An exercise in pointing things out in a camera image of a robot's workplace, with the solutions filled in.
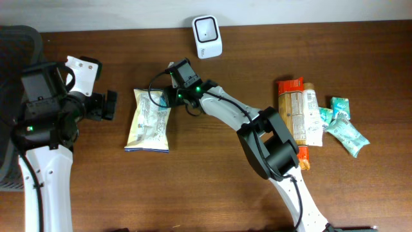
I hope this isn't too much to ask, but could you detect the teal tissue pack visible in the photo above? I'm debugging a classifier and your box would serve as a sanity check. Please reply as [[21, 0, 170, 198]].
[[330, 97, 351, 120], [319, 107, 333, 131]]

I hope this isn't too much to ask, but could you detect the black camera cable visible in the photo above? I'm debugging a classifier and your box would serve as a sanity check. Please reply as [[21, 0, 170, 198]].
[[147, 70, 304, 232], [0, 57, 75, 232]]

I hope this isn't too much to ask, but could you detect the white cream tube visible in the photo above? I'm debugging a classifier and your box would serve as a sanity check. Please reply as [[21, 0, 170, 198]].
[[303, 83, 323, 147]]

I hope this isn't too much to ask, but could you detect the black right camera cable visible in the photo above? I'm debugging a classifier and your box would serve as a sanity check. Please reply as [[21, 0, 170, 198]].
[[147, 70, 304, 232]]

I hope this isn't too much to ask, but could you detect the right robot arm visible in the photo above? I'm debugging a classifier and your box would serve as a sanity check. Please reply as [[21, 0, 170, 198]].
[[164, 59, 335, 231]]

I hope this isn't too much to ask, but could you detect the grey plastic basket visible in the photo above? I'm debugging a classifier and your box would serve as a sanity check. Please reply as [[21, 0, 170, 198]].
[[1, 26, 42, 191]]

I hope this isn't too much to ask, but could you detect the white barcode scanner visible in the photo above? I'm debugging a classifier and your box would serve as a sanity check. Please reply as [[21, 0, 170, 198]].
[[192, 15, 223, 59]]

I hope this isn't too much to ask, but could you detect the San Remo spaghetti packet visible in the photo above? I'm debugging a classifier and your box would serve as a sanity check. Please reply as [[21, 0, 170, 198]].
[[277, 77, 310, 170]]

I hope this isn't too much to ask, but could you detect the black left camera cable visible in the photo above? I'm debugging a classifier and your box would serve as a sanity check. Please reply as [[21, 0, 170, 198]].
[[0, 57, 75, 232]]

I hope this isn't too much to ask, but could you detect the teal wet wipes packet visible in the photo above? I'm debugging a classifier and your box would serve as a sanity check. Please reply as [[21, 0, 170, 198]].
[[325, 112, 370, 158]]

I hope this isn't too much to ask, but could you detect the white chips bag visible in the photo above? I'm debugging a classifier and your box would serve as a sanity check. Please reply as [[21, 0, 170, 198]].
[[124, 88, 171, 153]]

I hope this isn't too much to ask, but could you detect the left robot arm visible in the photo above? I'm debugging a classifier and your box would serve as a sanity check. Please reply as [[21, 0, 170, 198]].
[[10, 56, 117, 231]]

